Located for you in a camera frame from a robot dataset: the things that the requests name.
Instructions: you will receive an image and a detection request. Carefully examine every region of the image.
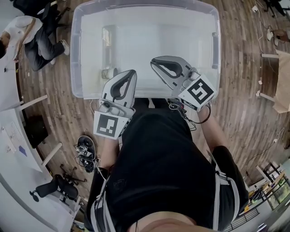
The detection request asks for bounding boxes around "person's right forearm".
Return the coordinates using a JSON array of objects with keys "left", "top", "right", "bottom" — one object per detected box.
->
[{"left": 196, "top": 101, "right": 230, "bottom": 155}]

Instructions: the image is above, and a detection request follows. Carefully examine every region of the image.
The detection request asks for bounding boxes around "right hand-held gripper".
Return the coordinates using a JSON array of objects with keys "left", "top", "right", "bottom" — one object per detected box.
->
[{"left": 150, "top": 55, "right": 216, "bottom": 113}]

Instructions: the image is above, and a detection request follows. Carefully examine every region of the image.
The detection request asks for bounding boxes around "white paper cup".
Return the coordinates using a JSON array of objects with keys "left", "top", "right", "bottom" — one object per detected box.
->
[{"left": 101, "top": 67, "right": 119, "bottom": 80}]

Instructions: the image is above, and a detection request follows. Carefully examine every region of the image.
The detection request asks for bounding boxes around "black oval tray with cables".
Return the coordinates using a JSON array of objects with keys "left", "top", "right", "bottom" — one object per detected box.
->
[{"left": 74, "top": 135, "right": 100, "bottom": 174}]

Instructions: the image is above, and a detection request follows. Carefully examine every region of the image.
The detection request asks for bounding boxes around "clear plastic storage bin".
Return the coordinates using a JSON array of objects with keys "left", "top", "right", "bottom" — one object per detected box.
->
[{"left": 70, "top": 0, "right": 222, "bottom": 100}]

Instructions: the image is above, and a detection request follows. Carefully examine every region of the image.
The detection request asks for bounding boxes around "black wire rack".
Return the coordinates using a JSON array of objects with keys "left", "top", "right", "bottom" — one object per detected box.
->
[{"left": 226, "top": 206, "right": 260, "bottom": 232}]

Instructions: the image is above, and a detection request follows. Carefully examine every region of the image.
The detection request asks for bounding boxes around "white desk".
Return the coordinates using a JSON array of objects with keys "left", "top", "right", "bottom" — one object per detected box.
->
[
  {"left": 0, "top": 108, "right": 63, "bottom": 174},
  {"left": 0, "top": 167, "right": 82, "bottom": 232},
  {"left": 0, "top": 44, "right": 48, "bottom": 113}
]

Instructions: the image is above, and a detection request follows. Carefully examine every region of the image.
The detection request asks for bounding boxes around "person's black shirt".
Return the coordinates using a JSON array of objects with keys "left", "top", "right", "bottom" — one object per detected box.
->
[{"left": 84, "top": 97, "right": 250, "bottom": 232}]

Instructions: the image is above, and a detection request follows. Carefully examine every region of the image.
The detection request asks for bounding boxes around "light wooden table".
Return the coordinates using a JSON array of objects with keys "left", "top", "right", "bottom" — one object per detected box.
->
[{"left": 256, "top": 48, "right": 290, "bottom": 114}]

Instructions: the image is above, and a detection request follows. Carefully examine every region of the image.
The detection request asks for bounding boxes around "person's left forearm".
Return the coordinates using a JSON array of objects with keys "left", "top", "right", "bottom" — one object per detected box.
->
[{"left": 99, "top": 135, "right": 124, "bottom": 170}]

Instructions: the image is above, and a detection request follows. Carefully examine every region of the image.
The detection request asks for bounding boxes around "person's head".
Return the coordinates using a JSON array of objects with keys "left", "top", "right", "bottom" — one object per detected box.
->
[{"left": 122, "top": 212, "right": 200, "bottom": 232}]

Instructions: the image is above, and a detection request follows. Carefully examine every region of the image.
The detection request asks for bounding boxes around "black bag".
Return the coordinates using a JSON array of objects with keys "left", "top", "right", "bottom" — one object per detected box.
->
[{"left": 24, "top": 115, "right": 49, "bottom": 149}]

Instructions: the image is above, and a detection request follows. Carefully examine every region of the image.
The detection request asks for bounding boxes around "grey chest harness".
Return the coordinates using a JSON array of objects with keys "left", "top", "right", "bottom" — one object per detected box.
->
[{"left": 90, "top": 156, "right": 241, "bottom": 232}]

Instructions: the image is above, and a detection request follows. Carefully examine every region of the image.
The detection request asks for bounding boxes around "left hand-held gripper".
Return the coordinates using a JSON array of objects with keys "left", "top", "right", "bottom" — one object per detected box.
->
[{"left": 93, "top": 69, "right": 138, "bottom": 139}]

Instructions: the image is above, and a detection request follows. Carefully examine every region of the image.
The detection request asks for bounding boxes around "metal shelf with items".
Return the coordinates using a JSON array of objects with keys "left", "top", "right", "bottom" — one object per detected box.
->
[{"left": 246, "top": 160, "right": 290, "bottom": 211}]

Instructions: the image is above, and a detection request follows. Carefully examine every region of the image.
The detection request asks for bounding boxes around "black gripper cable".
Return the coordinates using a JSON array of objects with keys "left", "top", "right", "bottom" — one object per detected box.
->
[{"left": 169, "top": 99, "right": 213, "bottom": 131}]

